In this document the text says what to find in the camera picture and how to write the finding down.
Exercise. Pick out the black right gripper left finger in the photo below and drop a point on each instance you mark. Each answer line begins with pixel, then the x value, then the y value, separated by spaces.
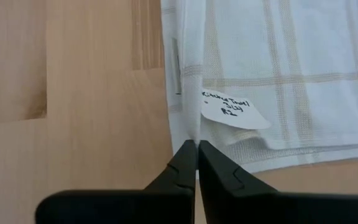
pixel 135 207

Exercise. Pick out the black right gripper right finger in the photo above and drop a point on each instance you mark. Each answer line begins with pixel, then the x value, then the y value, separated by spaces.
pixel 259 208

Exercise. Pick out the white checked kitchen towel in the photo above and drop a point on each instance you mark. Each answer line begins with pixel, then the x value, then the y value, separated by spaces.
pixel 291 46

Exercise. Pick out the white handwritten towel tag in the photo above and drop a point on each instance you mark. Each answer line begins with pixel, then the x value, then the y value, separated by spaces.
pixel 235 115

